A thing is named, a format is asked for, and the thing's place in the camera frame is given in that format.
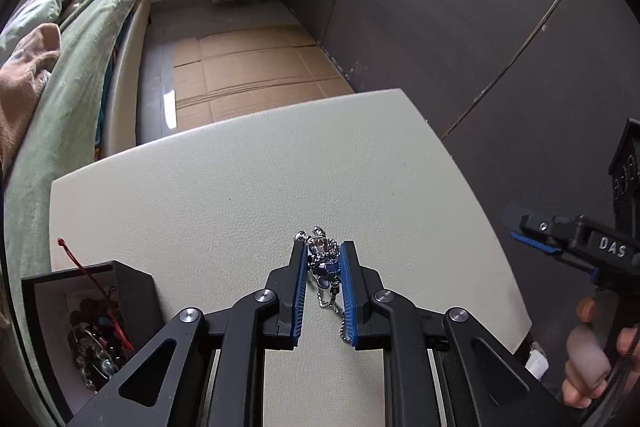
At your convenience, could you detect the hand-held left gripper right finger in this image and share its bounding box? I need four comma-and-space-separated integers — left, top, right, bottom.
340, 239, 581, 427

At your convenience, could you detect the flattened cardboard sheet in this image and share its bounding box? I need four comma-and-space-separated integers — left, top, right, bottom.
172, 26, 356, 132

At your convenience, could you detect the black square jewelry box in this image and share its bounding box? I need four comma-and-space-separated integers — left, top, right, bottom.
21, 260, 166, 427

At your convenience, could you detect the black cable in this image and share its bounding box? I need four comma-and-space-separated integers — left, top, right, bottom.
580, 327, 640, 427

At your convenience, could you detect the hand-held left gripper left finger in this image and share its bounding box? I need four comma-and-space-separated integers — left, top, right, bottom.
65, 238, 309, 427

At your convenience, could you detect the light green duvet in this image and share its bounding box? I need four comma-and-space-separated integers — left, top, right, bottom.
0, 0, 96, 68

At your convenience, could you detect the silver blue gem necklace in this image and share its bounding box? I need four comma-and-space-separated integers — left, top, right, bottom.
292, 226, 357, 348

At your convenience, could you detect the bed with green sheet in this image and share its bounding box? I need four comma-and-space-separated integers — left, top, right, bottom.
0, 0, 153, 427

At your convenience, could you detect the white leather table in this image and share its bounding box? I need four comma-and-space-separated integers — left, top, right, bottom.
49, 88, 533, 427

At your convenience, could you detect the dark grey wardrobe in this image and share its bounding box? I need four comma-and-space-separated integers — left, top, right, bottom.
277, 0, 640, 358

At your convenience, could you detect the person's right hand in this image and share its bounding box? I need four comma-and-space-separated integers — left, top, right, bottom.
561, 297, 640, 409

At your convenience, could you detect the clear translucent jewelry piece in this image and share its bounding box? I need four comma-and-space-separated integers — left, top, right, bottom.
70, 324, 128, 395

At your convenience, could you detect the red string bracelet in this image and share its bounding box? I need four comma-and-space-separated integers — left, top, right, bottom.
57, 237, 135, 352

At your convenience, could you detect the pink fleece blanket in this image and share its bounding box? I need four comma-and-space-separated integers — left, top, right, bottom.
0, 23, 63, 178

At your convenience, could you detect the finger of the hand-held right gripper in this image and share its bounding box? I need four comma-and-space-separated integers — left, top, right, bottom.
502, 202, 583, 255

